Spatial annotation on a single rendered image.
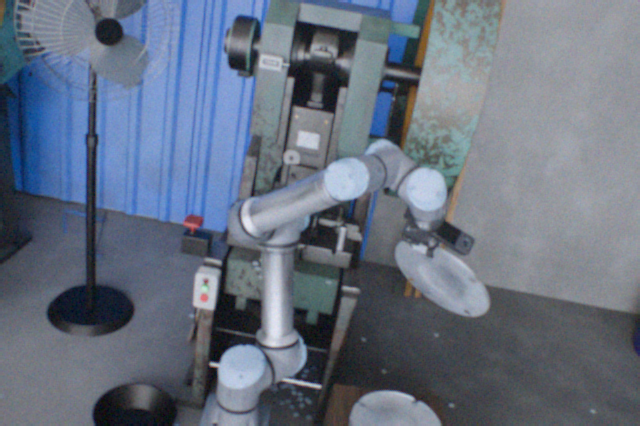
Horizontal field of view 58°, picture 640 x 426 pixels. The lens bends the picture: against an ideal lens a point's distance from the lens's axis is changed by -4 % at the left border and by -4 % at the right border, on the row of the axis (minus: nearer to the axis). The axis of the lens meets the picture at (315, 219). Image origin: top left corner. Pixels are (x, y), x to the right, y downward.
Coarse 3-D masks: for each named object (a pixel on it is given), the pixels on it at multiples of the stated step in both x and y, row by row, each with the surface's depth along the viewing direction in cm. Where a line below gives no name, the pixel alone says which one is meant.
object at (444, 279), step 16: (400, 256) 161; (416, 256) 155; (448, 256) 144; (416, 272) 162; (432, 272) 157; (448, 272) 150; (464, 272) 144; (432, 288) 163; (448, 288) 158; (464, 288) 150; (480, 288) 145; (448, 304) 163; (464, 304) 157; (480, 304) 151
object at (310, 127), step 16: (304, 112) 197; (320, 112) 197; (288, 128) 200; (304, 128) 199; (320, 128) 199; (288, 144) 202; (304, 144) 202; (320, 144) 201; (288, 160) 203; (304, 160) 204; (320, 160) 204; (288, 176) 204; (304, 176) 203
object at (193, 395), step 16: (256, 144) 246; (256, 160) 243; (256, 176) 250; (240, 192) 245; (224, 240) 221; (208, 256) 204; (224, 256) 207; (224, 272) 223; (224, 288) 230; (224, 304) 231; (208, 320) 210; (208, 336) 213; (224, 336) 256; (208, 352) 216; (224, 352) 259; (192, 368) 241; (208, 368) 221; (192, 384) 223; (208, 384) 229; (176, 400) 225; (192, 400) 225
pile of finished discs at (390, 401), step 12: (372, 396) 192; (384, 396) 193; (396, 396) 193; (408, 396) 194; (360, 408) 186; (372, 408) 186; (384, 408) 187; (396, 408) 188; (408, 408) 189; (420, 408) 190; (360, 420) 181; (372, 420) 181; (384, 420) 181; (396, 420) 182; (408, 420) 183; (420, 420) 185; (432, 420) 186
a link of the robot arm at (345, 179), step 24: (336, 168) 112; (360, 168) 112; (384, 168) 117; (288, 192) 125; (312, 192) 120; (336, 192) 113; (360, 192) 113; (240, 216) 135; (264, 216) 131; (288, 216) 127; (240, 240) 141; (264, 240) 145
